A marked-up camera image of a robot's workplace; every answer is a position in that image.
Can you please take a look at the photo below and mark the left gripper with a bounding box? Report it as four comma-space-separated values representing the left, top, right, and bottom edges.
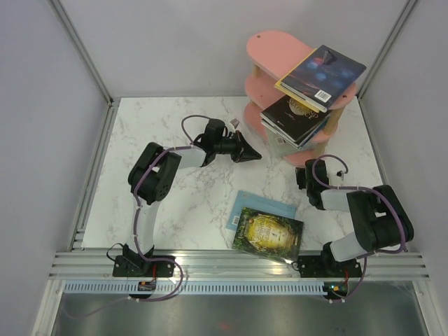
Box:
214, 130, 261, 163

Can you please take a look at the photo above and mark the grey cover book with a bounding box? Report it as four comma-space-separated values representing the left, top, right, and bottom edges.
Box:
265, 129, 300, 157

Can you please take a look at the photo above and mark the light blue thin book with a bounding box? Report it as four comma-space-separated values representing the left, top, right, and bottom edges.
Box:
226, 190, 297, 231

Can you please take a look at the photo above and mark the blue Wuthering Heights book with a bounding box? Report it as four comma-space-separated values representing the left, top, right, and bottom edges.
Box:
260, 117, 332, 147

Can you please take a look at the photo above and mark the black Moon and Sixpence book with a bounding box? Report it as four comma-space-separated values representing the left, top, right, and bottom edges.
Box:
261, 96, 328, 141

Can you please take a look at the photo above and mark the teal ocean cover book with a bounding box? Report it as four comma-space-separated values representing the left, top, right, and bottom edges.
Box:
276, 120, 328, 149

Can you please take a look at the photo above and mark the green forest cover book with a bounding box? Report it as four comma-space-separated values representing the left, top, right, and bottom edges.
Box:
232, 207, 304, 264

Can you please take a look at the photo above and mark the dark blue Robinson Crusoe book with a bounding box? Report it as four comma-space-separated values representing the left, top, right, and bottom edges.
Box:
295, 45, 366, 110

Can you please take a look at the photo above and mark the yellow cover book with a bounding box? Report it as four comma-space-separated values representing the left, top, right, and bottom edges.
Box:
274, 49, 328, 113

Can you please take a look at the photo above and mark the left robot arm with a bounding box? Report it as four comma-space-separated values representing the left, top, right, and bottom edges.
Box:
112, 116, 262, 278

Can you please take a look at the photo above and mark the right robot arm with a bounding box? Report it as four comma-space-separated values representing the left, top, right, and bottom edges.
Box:
292, 156, 414, 278

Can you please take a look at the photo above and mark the pink three-tier shelf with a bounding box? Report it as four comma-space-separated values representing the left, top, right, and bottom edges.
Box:
243, 30, 357, 167

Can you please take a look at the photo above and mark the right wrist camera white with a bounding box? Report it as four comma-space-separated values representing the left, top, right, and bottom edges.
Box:
328, 170, 345, 185

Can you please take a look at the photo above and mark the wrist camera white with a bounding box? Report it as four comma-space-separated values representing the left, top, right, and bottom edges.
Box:
230, 118, 240, 130
328, 170, 345, 185

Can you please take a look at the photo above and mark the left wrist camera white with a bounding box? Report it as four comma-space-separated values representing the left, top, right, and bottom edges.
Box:
230, 118, 240, 130

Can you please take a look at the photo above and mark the left aluminium corner post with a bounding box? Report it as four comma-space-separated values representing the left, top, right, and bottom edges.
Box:
48, 0, 115, 108

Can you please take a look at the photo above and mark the aluminium corner post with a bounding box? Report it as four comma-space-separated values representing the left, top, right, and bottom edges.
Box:
356, 0, 421, 101
48, 0, 115, 108

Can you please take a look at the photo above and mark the right aluminium corner post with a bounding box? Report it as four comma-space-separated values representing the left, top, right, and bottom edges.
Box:
356, 0, 421, 101

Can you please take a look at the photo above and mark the aluminium rail frame front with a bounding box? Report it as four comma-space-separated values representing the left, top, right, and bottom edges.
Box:
50, 249, 430, 281

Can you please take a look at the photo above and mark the white slotted cable duct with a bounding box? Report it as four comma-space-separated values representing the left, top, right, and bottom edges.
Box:
64, 280, 327, 295

